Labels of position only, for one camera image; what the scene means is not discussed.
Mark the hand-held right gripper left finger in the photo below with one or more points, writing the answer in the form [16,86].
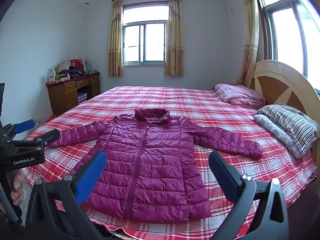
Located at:
[92,177]

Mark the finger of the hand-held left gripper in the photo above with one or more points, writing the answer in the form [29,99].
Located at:
[48,136]
[24,126]

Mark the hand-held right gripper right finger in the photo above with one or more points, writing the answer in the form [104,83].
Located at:
[223,175]

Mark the magenta quilted puffer jacket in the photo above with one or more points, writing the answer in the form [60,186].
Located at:
[150,170]

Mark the pile of clothes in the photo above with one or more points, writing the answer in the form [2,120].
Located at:
[71,71]

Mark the person's left hand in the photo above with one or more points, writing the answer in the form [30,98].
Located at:
[18,188]

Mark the red cloth on floor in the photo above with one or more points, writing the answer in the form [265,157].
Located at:
[52,118]

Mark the brown wooden desk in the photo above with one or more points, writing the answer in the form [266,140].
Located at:
[65,92]

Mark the white carton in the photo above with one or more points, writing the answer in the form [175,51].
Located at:
[51,75]

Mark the red plaid bed sheet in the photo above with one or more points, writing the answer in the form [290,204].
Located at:
[225,110]

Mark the grey floral pillow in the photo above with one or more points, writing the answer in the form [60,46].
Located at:
[272,130]

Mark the red bag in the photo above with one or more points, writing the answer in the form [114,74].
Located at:
[76,63]

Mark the folded pink quilt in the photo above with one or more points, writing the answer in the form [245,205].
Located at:
[240,95]

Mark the striped pillow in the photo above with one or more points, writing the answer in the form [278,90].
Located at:
[292,125]

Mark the wooden bed headboard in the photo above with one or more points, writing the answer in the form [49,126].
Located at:
[277,85]

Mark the yellow patterned curtain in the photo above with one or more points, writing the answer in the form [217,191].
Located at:
[175,35]
[115,37]

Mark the sliding glass window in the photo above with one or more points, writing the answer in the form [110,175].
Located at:
[145,33]

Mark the long yellow floral curtain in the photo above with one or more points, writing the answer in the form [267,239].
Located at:
[250,35]

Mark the large dark-framed window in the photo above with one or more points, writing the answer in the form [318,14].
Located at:
[287,30]

